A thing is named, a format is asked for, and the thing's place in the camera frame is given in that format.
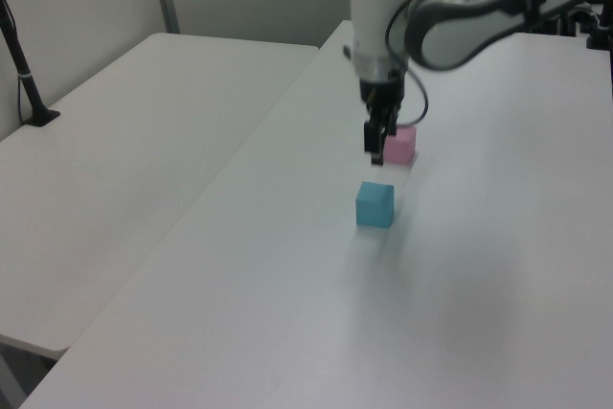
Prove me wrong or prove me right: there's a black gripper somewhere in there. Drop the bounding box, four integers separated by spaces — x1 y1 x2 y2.
358 73 407 167

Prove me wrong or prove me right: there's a blue cube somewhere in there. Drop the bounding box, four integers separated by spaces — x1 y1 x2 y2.
354 181 396 229

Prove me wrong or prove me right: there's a pink cube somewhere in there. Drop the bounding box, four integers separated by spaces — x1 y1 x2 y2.
382 125 418 165

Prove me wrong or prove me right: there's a black equipment box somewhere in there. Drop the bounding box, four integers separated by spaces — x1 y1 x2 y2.
525 9 577 37

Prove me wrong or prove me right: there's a black clamp stand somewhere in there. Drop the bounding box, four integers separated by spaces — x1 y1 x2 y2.
584 0 613 52

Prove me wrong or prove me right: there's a grey table leg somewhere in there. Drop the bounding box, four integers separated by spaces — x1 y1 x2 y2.
0 351 28 409

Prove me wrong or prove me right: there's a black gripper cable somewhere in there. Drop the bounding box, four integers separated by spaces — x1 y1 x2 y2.
385 0 430 126

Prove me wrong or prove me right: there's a black camera stand pole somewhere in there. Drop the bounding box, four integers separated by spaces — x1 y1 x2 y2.
0 0 61 128

